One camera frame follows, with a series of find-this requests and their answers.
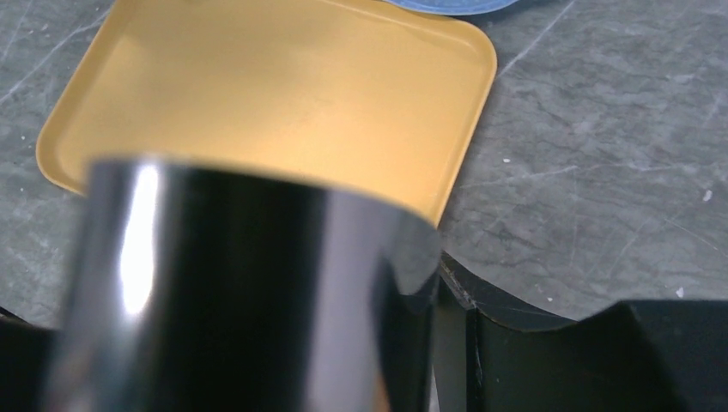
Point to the yellow serving tray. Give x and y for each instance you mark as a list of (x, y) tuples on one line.
[(356, 93)]

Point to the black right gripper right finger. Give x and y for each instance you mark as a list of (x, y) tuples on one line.
[(495, 352)]

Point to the black metal serving tongs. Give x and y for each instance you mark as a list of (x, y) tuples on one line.
[(197, 289)]

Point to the blue three-tier cake stand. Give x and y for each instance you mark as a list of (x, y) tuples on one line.
[(453, 7)]

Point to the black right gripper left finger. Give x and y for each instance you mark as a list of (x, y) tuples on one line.
[(24, 351)]

